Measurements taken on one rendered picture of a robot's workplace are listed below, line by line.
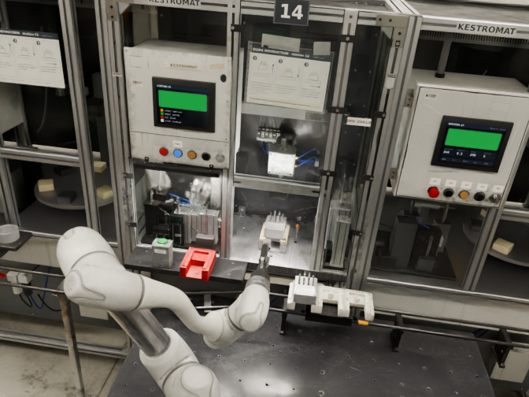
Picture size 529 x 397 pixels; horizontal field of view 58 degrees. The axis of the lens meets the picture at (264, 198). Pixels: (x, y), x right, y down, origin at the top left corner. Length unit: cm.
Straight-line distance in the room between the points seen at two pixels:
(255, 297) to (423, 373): 90
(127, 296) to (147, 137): 91
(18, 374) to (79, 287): 192
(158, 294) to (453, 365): 139
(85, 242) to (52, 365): 181
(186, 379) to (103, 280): 55
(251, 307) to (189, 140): 76
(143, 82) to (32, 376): 184
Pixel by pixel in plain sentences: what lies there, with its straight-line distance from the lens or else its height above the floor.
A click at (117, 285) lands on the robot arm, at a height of 143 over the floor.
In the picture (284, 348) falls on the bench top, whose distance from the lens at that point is 217.
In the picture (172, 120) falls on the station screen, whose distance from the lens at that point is 196.
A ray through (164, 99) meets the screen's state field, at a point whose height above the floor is 165.
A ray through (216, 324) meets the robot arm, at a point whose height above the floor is 107.
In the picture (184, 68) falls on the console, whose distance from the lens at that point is 191.
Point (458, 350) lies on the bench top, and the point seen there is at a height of 68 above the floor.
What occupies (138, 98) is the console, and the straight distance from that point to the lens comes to 200.
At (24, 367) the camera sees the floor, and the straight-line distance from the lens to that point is 319.
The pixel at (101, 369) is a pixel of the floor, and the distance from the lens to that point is 305.
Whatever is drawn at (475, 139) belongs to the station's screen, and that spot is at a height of 163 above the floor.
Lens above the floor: 223
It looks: 29 degrees down
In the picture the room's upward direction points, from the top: 4 degrees clockwise
